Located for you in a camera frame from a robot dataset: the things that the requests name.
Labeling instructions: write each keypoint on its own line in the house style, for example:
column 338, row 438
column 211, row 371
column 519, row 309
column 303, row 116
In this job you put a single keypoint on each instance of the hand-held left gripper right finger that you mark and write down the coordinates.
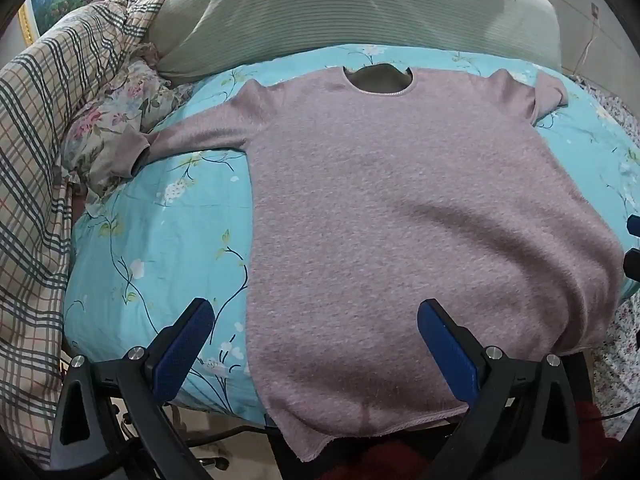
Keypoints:
column 450, row 355

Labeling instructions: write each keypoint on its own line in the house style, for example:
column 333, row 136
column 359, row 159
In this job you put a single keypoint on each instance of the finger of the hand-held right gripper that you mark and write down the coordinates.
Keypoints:
column 635, row 225
column 634, row 264

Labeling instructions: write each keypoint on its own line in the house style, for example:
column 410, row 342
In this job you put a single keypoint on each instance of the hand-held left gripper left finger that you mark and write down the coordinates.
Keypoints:
column 185, row 345

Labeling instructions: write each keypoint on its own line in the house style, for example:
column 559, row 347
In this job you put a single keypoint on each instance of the pink knit sweater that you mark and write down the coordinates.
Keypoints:
column 400, row 210

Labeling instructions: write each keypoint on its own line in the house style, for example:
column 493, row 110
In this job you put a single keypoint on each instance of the small-flower print sheet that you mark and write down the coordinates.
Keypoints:
column 622, row 350

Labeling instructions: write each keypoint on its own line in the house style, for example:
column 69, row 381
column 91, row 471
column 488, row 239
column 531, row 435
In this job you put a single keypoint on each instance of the blue floral blanket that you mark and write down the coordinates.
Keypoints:
column 165, row 260

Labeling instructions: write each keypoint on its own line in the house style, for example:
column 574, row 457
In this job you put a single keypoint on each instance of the dark chair base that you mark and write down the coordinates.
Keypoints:
column 215, row 462

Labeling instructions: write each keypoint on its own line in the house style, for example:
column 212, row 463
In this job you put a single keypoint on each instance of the red cloth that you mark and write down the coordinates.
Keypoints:
column 380, row 460

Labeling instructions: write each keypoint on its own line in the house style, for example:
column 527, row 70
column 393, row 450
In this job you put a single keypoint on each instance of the pink floral cloth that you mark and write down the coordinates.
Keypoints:
column 110, row 115

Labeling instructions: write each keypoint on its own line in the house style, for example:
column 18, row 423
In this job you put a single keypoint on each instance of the plaid quilt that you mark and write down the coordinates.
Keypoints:
column 40, row 135

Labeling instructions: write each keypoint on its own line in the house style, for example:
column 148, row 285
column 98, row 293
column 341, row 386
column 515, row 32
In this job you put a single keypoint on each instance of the green striped pillow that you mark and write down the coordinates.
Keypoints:
column 300, row 10

